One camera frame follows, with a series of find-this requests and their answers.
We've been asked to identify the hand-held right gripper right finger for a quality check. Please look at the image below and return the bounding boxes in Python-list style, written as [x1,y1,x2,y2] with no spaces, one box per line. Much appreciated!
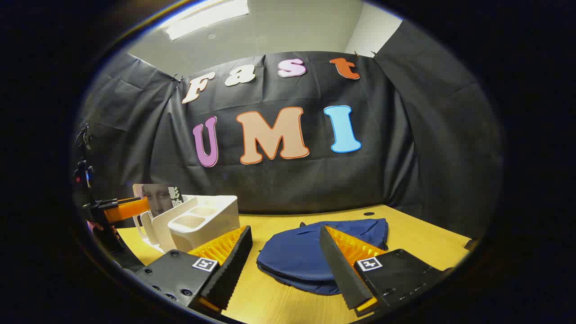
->
[319,225,455,317]

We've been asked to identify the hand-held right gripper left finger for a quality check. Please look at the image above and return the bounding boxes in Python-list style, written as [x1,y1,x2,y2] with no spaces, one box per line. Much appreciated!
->
[135,225,253,313]

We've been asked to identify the dark portrait cover book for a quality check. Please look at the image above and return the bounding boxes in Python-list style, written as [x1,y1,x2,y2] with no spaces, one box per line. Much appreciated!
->
[133,184,183,225]

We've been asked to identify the blue schoolbag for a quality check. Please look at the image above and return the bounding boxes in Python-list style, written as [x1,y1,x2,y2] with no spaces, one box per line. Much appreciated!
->
[256,218,390,296]

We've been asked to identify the white plastic bookshelf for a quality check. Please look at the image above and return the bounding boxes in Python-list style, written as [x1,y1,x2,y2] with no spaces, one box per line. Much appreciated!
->
[135,194,240,253]

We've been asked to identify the black backdrop cloth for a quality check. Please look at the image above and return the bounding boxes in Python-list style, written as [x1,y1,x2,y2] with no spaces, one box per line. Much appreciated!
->
[74,20,502,239]

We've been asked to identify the ceiling light panel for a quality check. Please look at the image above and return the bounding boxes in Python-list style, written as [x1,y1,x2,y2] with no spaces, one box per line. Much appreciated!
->
[164,0,249,41]

